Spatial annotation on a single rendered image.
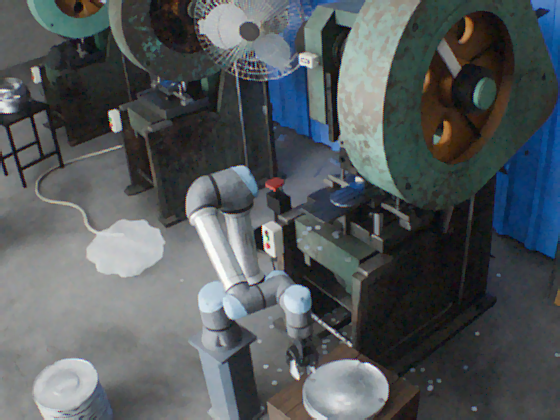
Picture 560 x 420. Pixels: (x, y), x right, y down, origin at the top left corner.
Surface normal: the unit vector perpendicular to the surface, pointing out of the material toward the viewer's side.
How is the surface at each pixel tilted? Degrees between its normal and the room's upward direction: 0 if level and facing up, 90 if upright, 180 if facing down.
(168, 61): 90
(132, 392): 0
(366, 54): 64
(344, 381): 0
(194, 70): 90
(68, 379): 0
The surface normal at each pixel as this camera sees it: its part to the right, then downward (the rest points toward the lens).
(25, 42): 0.60, 0.39
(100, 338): -0.07, -0.84
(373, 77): -0.79, 0.11
